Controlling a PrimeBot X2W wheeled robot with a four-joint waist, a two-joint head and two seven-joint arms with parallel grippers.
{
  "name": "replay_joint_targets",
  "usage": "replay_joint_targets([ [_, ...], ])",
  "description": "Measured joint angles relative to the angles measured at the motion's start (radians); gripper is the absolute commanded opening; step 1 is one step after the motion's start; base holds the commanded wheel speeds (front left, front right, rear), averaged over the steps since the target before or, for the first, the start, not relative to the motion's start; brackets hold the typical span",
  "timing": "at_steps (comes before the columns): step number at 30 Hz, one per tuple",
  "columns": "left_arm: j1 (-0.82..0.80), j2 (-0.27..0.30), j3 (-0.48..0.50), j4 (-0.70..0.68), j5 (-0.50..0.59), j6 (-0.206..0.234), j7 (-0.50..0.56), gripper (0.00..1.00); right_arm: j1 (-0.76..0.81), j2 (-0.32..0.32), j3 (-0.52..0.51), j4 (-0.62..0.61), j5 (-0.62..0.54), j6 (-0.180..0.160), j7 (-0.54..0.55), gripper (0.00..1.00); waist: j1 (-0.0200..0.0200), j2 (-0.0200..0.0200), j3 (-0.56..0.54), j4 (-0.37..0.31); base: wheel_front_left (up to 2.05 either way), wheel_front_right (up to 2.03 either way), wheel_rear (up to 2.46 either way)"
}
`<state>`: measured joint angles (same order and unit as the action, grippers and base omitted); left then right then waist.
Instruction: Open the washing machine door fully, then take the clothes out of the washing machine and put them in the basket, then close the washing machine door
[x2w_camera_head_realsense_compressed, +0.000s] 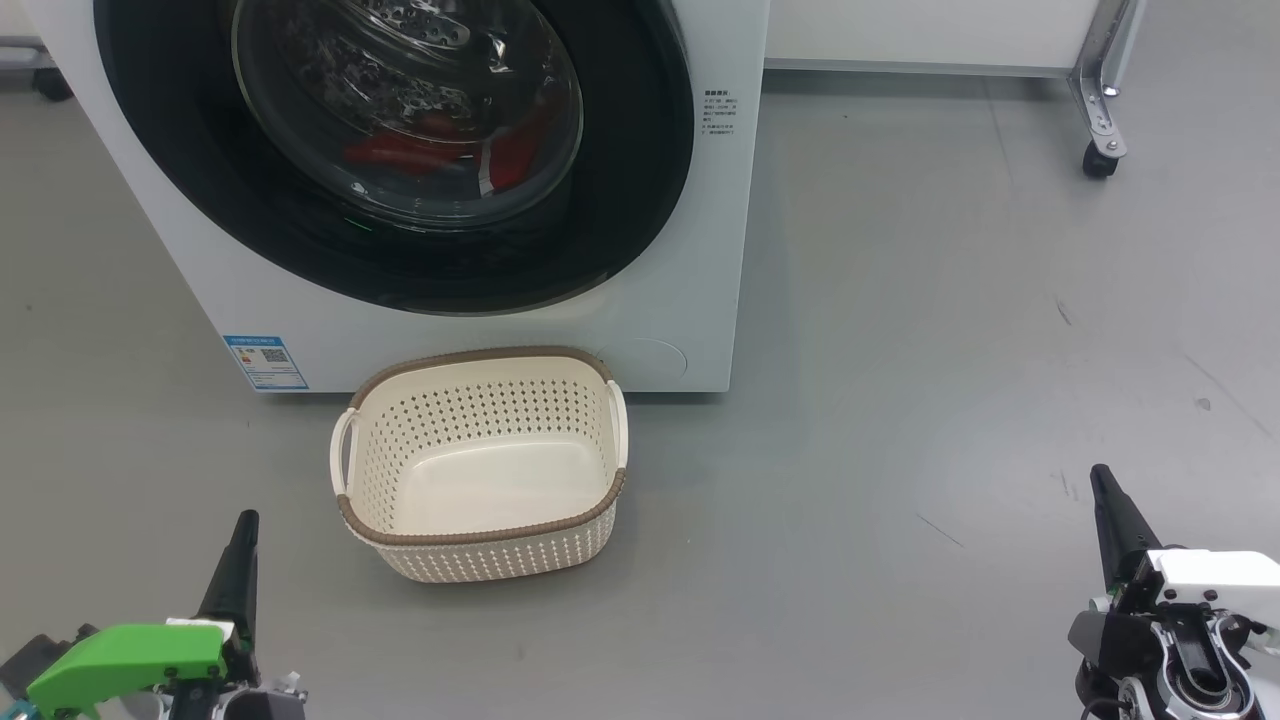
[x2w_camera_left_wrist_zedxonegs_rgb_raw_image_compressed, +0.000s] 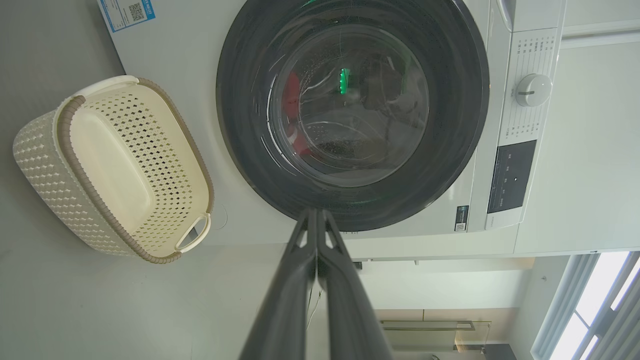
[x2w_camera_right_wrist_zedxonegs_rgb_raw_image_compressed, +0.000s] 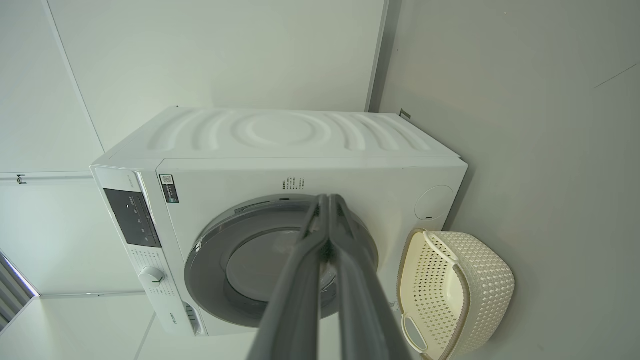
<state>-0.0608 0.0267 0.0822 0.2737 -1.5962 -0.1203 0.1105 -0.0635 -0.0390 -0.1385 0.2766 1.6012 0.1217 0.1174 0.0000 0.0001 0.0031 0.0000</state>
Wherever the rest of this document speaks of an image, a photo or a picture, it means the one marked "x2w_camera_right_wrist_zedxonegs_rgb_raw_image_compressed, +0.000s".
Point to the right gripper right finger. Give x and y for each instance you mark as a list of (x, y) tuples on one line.
[(360, 310)]

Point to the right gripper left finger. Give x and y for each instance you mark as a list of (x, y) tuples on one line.
[(295, 300)]

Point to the black washing machine door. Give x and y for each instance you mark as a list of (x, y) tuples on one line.
[(210, 280)]

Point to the cream perforated laundry basket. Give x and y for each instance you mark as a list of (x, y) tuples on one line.
[(490, 290)]

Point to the white plastic control knob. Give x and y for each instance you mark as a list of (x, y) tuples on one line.
[(151, 276)]

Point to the white front-load washing machine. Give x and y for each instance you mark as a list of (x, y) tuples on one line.
[(350, 135)]

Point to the grey window blind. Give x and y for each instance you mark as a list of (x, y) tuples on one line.
[(12, 295)]

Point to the small grey metal bracket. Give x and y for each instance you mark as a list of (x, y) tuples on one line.
[(405, 114)]

